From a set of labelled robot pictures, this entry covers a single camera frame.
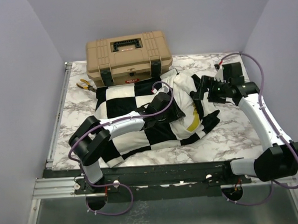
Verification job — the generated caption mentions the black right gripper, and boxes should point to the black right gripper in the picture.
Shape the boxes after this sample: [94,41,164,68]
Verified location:
[192,73,232,105]

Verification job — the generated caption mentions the white pillow yellow edge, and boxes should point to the white pillow yellow edge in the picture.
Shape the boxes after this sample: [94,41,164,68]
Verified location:
[166,74,202,140]

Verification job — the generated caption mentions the black white checkered pillowcase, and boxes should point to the black white checkered pillowcase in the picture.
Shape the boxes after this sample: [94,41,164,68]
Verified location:
[92,65,224,169]

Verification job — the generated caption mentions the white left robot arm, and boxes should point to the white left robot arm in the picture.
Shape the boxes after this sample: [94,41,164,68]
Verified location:
[68,92,185,192]

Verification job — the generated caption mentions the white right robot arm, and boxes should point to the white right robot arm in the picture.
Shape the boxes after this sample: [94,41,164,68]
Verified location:
[192,62,298,183]

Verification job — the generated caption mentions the tan plastic toolbox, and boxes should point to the tan plastic toolbox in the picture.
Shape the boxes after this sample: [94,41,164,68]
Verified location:
[86,31,173,88]

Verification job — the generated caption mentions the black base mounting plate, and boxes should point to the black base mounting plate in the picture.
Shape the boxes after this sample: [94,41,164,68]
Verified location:
[43,161,251,203]

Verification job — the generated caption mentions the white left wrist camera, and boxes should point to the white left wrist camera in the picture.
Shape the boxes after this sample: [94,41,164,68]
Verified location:
[151,86,169,95]

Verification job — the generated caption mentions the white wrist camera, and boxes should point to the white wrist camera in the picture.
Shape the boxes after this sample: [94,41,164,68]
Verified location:
[151,86,169,95]
[214,62,225,83]

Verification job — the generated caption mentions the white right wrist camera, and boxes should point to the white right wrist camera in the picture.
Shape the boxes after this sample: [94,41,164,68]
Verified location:
[214,62,225,83]

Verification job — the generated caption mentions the yellow handled pliers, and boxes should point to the yellow handled pliers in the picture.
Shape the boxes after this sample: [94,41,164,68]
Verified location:
[76,79,96,93]

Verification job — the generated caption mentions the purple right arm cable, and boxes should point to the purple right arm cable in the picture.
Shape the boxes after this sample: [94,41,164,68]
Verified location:
[216,49,298,207]

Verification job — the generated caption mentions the aluminium left side rail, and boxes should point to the aluminium left side rail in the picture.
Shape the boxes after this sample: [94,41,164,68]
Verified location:
[45,62,72,169]

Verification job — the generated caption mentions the aluminium rail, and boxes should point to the aluminium rail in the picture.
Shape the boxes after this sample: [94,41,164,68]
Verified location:
[45,62,72,169]
[31,161,297,200]

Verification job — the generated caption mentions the aluminium front rail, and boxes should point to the aluminium front rail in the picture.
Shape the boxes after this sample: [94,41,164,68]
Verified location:
[31,161,297,200]

